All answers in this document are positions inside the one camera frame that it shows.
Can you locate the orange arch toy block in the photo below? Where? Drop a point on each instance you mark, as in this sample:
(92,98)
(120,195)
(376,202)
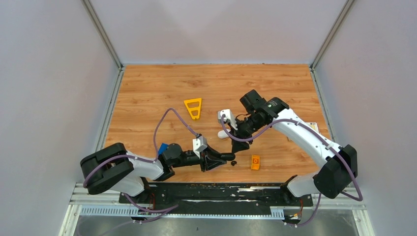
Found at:
(255,162)

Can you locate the white slotted cable duct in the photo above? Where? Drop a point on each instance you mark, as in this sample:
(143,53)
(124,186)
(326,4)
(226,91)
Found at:
(131,211)

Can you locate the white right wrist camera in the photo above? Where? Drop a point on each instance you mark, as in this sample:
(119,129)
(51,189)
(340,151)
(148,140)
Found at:
(226,117)

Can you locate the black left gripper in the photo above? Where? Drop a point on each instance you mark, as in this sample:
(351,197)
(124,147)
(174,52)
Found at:
(206,162)

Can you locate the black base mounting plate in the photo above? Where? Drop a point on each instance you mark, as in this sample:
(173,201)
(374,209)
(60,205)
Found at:
(217,198)

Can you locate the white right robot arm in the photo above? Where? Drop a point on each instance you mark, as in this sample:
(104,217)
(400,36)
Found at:
(337,164)

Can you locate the blue toy brick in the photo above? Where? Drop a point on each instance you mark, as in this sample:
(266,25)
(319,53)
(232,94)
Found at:
(162,148)

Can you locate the yellow triangular toy block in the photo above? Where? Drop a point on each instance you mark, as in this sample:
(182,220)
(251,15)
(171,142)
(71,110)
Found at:
(193,107)

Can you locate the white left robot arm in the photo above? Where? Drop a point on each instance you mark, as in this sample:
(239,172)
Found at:
(115,168)

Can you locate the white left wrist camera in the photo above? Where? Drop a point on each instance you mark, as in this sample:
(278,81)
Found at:
(199,145)

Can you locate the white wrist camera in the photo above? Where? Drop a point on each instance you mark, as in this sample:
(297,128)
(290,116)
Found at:
(226,117)
(199,145)

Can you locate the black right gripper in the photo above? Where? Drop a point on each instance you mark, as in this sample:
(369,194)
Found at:
(237,145)

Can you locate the black earbud charging case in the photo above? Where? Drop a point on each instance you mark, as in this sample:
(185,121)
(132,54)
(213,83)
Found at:
(227,156)

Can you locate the white earbud charging case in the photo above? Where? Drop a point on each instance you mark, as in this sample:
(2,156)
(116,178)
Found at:
(223,134)

